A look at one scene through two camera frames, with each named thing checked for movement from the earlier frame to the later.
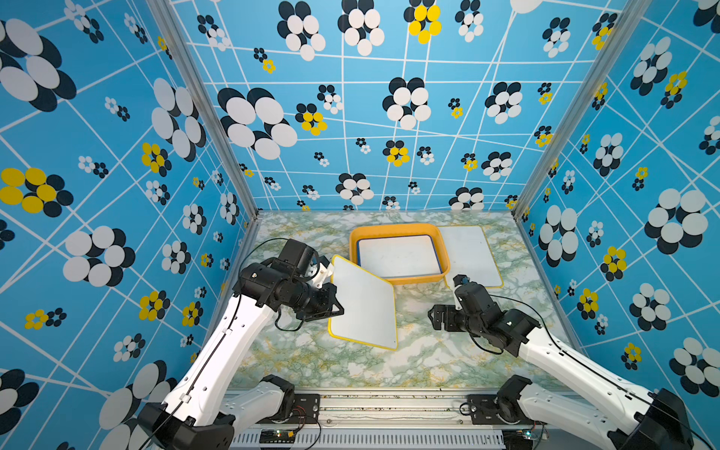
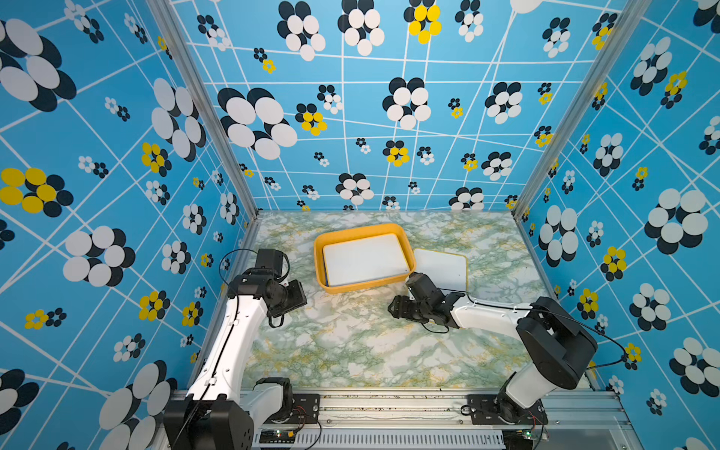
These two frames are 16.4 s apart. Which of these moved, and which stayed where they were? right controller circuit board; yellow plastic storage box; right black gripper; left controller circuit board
Moved: yellow plastic storage box; right black gripper
Stayed: left controller circuit board; right controller circuit board
